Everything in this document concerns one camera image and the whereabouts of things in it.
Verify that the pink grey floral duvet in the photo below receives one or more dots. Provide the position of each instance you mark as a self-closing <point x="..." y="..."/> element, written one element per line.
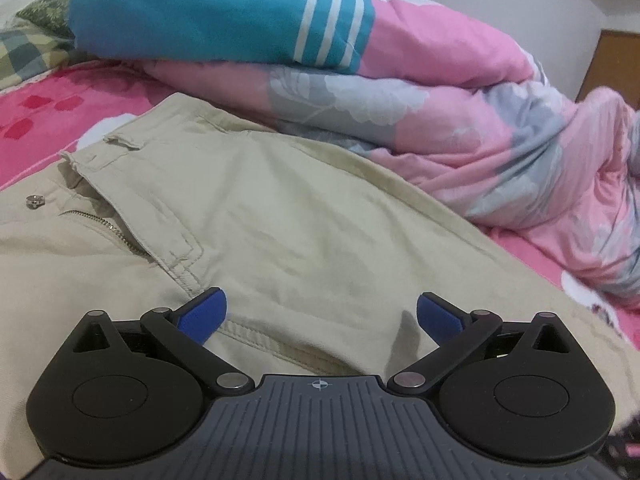
<point x="466" y="115"/>

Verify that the pink floral fleece bedsheet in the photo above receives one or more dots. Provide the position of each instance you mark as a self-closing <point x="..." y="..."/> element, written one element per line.
<point x="78" y="106"/>

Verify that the blue pink striped pillow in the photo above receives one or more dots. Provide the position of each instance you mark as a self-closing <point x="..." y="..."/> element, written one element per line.
<point x="316" y="33"/>

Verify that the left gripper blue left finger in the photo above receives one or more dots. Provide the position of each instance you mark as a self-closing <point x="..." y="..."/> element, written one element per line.
<point x="182" y="334"/>

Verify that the brown wooden door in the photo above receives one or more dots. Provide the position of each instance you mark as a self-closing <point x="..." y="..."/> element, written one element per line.
<point x="615" y="64"/>

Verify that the green plaid pillow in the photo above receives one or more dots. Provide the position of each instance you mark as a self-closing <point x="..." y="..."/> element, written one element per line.
<point x="36" y="41"/>

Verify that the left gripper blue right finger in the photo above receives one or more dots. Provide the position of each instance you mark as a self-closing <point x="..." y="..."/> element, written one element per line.
<point x="462" y="338"/>

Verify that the beige khaki trousers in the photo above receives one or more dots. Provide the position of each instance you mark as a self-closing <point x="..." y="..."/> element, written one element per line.
<point x="321" y="254"/>

